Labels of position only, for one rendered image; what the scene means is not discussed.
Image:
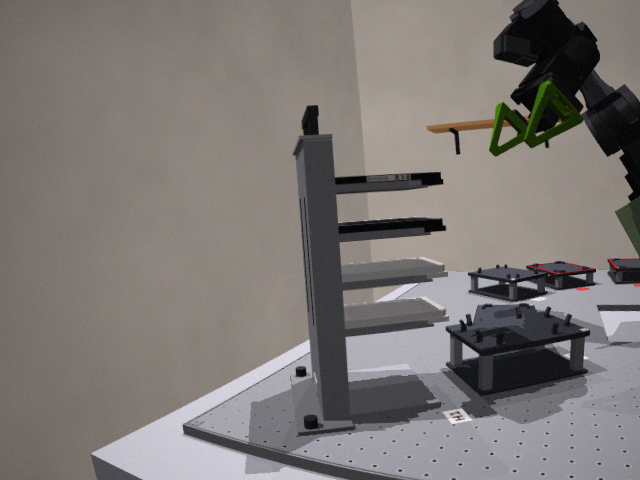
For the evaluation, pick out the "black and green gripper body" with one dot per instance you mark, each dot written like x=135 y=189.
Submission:
x=526 y=95

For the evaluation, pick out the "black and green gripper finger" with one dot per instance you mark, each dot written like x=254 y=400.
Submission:
x=503 y=112
x=549 y=94

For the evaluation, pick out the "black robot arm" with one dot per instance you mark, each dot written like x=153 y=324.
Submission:
x=538 y=30

